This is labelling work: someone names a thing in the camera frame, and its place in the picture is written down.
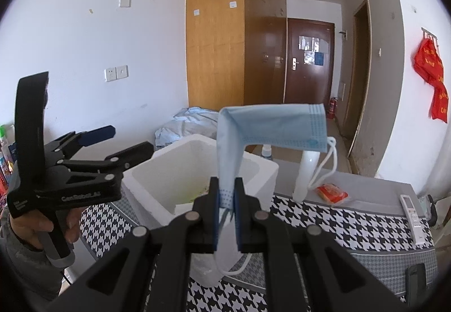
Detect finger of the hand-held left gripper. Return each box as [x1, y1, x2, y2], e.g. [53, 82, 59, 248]
[58, 142, 154, 174]
[45, 125, 116, 158]

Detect black phone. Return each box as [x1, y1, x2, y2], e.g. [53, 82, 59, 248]
[404, 263, 427, 309]

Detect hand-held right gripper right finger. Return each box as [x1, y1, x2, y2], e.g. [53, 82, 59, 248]
[233, 176, 406, 312]

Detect white foam box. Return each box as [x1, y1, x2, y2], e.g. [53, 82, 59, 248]
[122, 133, 280, 286]

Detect wooden wardrobe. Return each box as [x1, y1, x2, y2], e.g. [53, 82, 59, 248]
[186, 0, 288, 112]

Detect double white wall socket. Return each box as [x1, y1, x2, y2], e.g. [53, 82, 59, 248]
[105, 66, 128, 82]

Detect red plastic bag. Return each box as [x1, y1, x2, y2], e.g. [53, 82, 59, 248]
[430, 81, 449, 122]
[413, 38, 444, 85]

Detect colourful bottles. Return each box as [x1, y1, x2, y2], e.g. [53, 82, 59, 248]
[0, 124, 18, 193]

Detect blue face mask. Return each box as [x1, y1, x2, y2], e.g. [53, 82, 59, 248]
[213, 104, 338, 277]

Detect person's left hand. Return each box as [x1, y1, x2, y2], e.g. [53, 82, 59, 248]
[10, 208, 84, 250]

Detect white pump bottle red cap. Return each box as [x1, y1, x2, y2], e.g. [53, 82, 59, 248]
[292, 150, 321, 203]

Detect crumpled light blue bedsheet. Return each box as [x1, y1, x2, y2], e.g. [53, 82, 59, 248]
[154, 107, 221, 149]

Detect person's left forearm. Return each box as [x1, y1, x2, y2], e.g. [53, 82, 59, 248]
[0, 213, 71, 300]

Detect brown entrance door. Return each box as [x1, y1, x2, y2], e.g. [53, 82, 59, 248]
[285, 17, 335, 105]

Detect red snack packet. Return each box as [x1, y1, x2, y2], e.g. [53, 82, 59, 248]
[316, 182, 349, 205]

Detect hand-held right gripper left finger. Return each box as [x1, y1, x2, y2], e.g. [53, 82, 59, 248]
[46, 176, 221, 312]

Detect white remote control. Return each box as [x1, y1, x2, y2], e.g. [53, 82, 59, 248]
[400, 194, 425, 246]

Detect brown side door frame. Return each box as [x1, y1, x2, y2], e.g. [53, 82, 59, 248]
[343, 0, 372, 158]

